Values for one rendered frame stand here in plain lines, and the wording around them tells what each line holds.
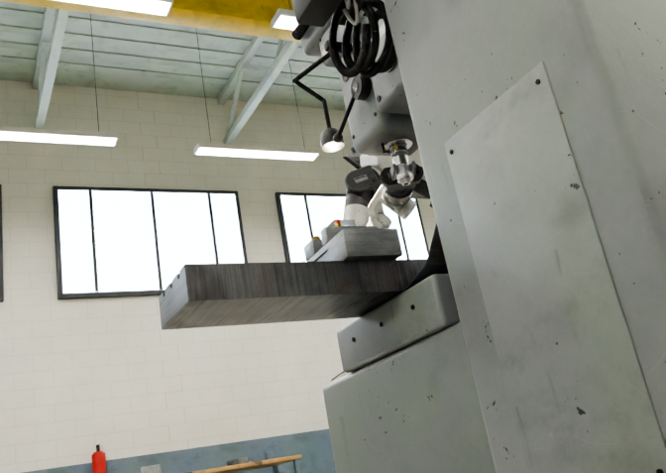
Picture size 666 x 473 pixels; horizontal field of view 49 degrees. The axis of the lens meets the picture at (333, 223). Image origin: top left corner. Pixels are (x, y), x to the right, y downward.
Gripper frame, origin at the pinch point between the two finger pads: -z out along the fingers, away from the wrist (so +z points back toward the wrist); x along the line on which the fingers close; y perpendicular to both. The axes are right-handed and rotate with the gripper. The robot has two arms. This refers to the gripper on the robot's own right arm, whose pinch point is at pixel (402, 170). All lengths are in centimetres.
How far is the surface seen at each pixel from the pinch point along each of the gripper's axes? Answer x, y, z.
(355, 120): -10.6, -16.9, -0.8
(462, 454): -6, 77, -26
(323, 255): -27.0, 25.3, -14.5
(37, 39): -293, -487, 590
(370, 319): -17.5, 40.9, -3.3
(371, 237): -15.8, 25.6, -23.8
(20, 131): -276, -300, 477
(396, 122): -1.0, -9.4, -10.9
